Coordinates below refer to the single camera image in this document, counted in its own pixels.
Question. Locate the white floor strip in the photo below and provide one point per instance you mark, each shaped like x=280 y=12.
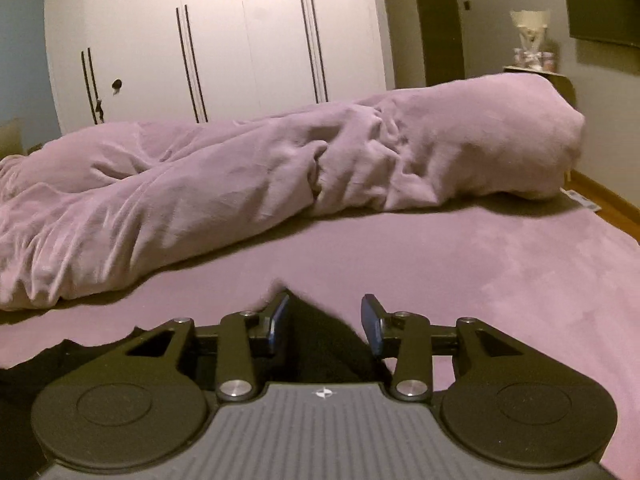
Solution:
x=582 y=199

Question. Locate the dark wall television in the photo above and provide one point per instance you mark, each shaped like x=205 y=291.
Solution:
x=605 y=0

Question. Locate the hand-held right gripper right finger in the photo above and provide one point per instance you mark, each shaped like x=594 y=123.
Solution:
x=371 y=325

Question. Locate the pink bed sheet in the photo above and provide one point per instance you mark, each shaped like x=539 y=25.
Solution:
x=500 y=270

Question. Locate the white wardrobe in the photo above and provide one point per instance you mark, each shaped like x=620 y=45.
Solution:
x=240 y=35

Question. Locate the pink crumpled duvet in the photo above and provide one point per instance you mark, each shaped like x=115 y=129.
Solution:
x=250 y=175

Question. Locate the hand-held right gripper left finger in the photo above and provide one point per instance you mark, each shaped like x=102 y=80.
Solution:
x=279 y=325

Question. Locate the black knit sweater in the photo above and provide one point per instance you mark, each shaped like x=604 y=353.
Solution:
x=310 y=345

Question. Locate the dark wardrobe knob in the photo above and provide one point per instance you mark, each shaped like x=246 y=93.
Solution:
x=116 y=85

